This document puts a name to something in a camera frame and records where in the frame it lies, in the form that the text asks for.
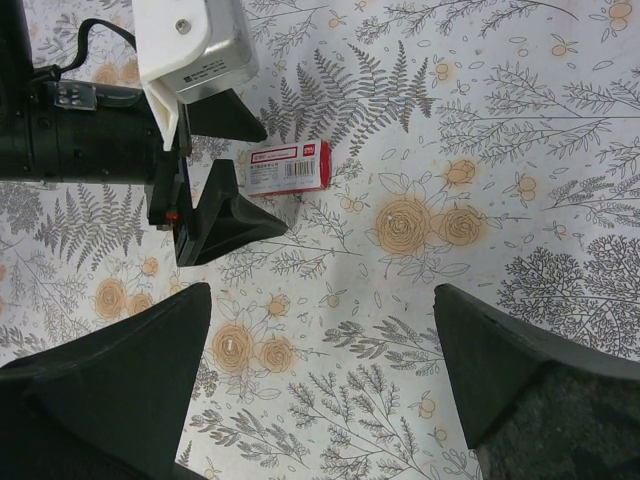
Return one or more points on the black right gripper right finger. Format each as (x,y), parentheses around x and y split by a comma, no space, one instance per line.
(532,404)

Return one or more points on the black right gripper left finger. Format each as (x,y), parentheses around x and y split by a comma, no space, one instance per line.
(111,404)

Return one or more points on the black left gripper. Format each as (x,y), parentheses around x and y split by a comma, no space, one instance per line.
(97,219)

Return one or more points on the red white staples box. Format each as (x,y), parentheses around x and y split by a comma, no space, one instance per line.
(289,169)

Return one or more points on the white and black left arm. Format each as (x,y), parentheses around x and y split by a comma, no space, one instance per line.
(12,40)

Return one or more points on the floral patterned table mat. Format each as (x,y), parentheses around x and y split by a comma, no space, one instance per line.
(493,145)

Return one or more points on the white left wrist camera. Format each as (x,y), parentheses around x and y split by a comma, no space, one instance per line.
(189,50)

